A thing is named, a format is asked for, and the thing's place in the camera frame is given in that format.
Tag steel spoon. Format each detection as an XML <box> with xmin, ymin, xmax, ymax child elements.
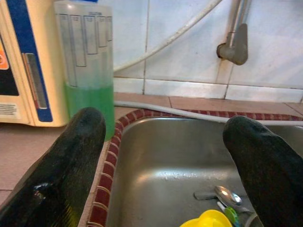
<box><xmin>214</xmin><ymin>184</ymin><xmax>252</xmax><ymax>214</ymax></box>

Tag stainless steel sink basin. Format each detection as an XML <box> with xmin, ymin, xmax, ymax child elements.
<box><xmin>105</xmin><ymin>116</ymin><xmax>303</xmax><ymax>227</ymax></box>

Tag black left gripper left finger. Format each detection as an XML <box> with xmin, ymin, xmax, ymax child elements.
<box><xmin>0</xmin><ymin>106</ymin><xmax>107</xmax><ymax>227</ymax></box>

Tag green soap bottle blue cap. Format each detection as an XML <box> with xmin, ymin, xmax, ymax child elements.
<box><xmin>53</xmin><ymin>0</ymin><xmax>116</xmax><ymax>143</ymax></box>

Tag white filter hose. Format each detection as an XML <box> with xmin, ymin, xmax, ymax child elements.
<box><xmin>113</xmin><ymin>0</ymin><xmax>225</xmax><ymax>72</ymax></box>

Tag green white plastic utensil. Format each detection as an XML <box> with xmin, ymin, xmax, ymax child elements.
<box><xmin>216</xmin><ymin>201</ymin><xmax>242</xmax><ymax>227</ymax></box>

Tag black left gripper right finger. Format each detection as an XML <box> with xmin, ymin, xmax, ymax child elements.
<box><xmin>222</xmin><ymin>115</ymin><xmax>303</xmax><ymax>227</ymax></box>

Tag yellow plastic cup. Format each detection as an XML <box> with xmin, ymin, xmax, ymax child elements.
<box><xmin>178</xmin><ymin>209</ymin><xmax>234</xmax><ymax>227</ymax></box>

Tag cream water ionizer appliance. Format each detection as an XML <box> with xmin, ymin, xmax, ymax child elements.
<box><xmin>0</xmin><ymin>0</ymin><xmax>70</xmax><ymax>128</ymax></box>

